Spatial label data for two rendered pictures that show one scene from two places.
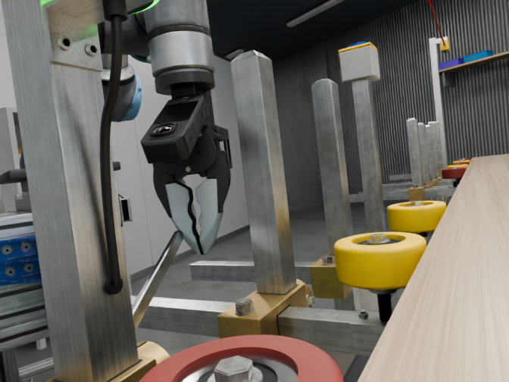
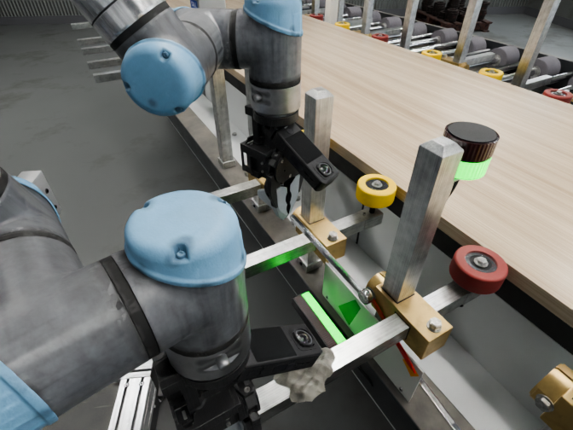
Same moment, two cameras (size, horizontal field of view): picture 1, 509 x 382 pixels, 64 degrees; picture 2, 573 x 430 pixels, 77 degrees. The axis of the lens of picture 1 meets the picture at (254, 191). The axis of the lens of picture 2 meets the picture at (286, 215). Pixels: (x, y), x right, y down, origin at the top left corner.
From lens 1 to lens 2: 65 cm
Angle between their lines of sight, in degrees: 64
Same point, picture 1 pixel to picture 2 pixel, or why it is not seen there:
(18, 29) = (439, 191)
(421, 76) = not seen: outside the picture
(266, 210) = not seen: hidden behind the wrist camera
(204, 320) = (297, 252)
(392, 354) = (476, 237)
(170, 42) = (294, 93)
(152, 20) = (283, 75)
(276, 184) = not seen: hidden behind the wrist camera
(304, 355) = (477, 248)
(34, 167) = (421, 240)
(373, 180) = (223, 97)
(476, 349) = (482, 227)
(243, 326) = (338, 244)
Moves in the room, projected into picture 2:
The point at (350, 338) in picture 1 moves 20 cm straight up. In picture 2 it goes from (363, 225) to (379, 142)
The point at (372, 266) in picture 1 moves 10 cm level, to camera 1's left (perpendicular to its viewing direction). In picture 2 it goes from (390, 199) to (372, 227)
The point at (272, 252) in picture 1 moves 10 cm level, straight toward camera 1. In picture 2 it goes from (321, 201) to (367, 219)
